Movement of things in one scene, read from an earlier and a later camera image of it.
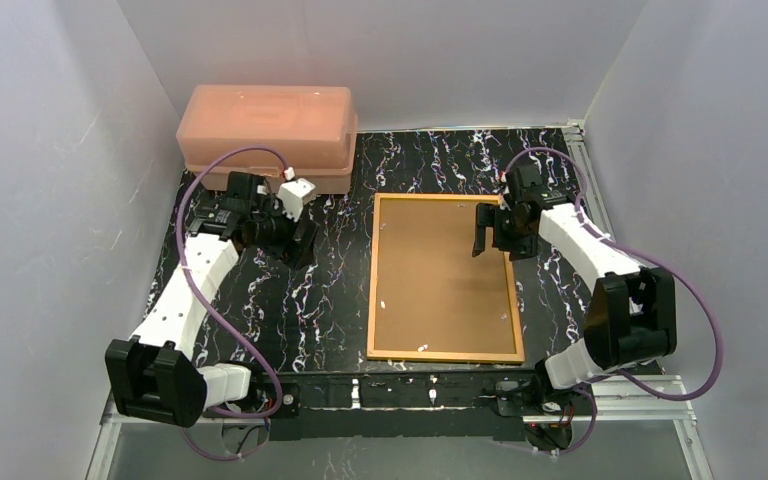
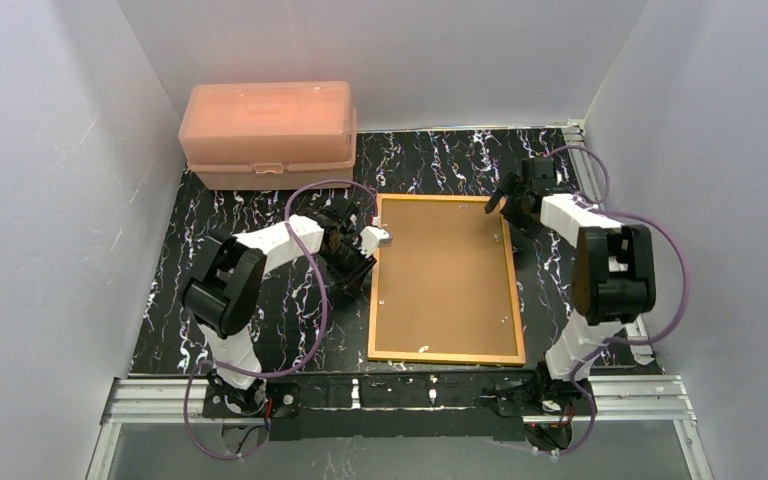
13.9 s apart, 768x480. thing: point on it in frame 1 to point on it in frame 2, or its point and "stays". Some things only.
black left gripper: x=293 y=237 to x=355 y=266
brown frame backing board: x=432 y=294 stays
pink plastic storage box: x=312 y=128 stays
